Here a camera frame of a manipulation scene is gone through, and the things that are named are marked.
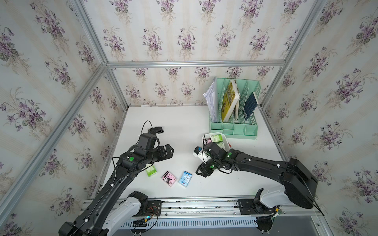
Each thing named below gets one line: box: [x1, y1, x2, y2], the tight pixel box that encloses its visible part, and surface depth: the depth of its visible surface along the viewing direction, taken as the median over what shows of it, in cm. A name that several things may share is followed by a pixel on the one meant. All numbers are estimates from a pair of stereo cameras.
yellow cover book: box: [221, 79, 241, 123], surface depth 100 cm
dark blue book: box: [243, 91, 259, 121], surface depth 107 cm
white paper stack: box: [202, 76, 219, 123], surface depth 92 cm
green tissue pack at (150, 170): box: [145, 163, 158, 177], surface depth 85 cm
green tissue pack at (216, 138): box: [210, 134, 223, 144], surface depth 95 cm
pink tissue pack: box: [161, 170, 177, 188], surface depth 82 cm
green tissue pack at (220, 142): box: [212, 139, 226, 150], surface depth 95 cm
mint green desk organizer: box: [208, 77, 261, 140], surface depth 103 cm
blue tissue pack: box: [178, 170, 193, 188], surface depth 83 cm
